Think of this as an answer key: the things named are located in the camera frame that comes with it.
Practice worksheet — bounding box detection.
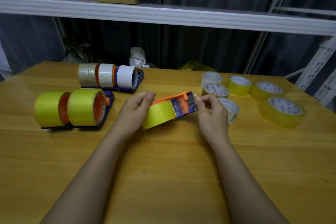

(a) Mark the person's right hand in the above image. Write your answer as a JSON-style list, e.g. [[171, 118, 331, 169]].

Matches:
[[196, 94, 230, 145]]

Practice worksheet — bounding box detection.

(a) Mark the person's left hand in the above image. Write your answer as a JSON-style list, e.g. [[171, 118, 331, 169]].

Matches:
[[114, 90, 156, 141]]

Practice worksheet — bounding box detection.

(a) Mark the person's left forearm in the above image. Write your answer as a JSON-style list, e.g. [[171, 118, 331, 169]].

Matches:
[[39, 128, 137, 224]]

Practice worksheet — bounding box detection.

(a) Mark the person's right forearm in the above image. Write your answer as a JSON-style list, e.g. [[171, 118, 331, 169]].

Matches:
[[202, 137, 290, 224]]

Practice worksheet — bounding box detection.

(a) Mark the loose clear tape roll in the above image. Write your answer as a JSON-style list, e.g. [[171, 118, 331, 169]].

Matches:
[[218, 97, 240, 126], [201, 83, 230, 99]]

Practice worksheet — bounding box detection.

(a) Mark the loose whitish tape roll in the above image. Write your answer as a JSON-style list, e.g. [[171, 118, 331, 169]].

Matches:
[[201, 71, 223, 89]]

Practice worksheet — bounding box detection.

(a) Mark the white tape roll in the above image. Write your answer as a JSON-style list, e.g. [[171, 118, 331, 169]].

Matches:
[[116, 65, 139, 90]]

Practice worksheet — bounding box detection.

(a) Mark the yellow plastic bag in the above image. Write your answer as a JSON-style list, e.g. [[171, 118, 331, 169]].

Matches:
[[178, 60, 217, 73]]

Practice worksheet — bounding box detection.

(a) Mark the white plastic bag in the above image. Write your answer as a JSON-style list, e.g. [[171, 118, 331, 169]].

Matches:
[[129, 47, 146, 67]]

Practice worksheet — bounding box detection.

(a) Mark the cream tape roll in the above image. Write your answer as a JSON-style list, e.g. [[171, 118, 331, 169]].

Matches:
[[98, 63, 116, 88]]

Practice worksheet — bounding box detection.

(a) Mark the brownish clear tape roll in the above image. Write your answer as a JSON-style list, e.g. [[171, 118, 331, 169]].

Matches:
[[78, 63, 100, 87]]

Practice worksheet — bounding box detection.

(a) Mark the large loose yellow tape roll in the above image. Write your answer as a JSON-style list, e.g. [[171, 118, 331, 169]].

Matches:
[[258, 97, 307, 128]]

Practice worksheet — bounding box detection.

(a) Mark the white shelf board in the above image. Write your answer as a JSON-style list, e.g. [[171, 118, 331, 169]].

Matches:
[[0, 0, 336, 36]]

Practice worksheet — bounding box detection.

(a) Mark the grey crumpled bag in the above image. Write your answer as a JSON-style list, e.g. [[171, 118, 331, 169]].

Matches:
[[64, 43, 91, 64]]

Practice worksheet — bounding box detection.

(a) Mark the white metal rack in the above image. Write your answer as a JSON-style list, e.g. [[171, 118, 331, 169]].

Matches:
[[243, 0, 336, 107]]

